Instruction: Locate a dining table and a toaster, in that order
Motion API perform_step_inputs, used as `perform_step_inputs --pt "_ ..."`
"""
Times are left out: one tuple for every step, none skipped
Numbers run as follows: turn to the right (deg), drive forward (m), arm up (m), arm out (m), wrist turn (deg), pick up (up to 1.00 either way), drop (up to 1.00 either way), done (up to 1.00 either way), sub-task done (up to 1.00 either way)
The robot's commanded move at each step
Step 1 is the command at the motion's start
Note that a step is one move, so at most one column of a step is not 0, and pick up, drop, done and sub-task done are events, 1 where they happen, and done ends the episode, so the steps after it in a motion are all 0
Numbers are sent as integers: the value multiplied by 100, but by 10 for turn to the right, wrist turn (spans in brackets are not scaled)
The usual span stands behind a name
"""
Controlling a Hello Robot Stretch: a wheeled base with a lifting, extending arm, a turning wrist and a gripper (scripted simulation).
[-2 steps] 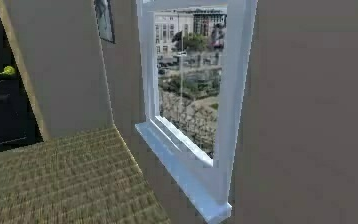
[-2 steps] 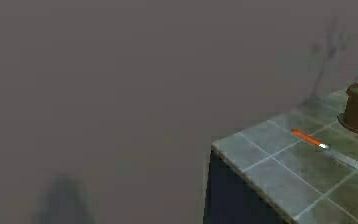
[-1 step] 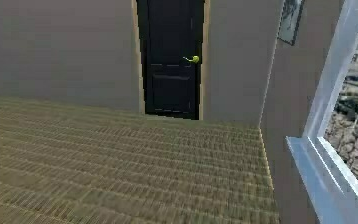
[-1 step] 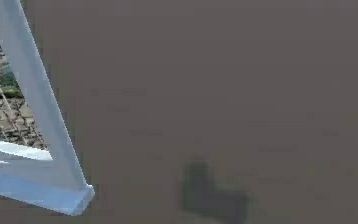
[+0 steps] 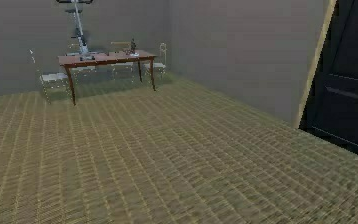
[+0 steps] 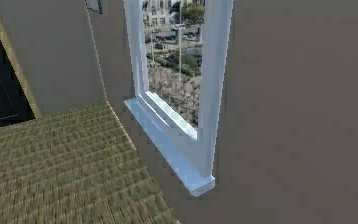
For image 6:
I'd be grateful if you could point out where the white framed window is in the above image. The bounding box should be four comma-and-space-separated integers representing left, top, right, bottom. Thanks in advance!
122, 0, 235, 198

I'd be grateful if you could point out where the framed wall picture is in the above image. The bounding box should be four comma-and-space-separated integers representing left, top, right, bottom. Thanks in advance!
85, 0, 104, 15

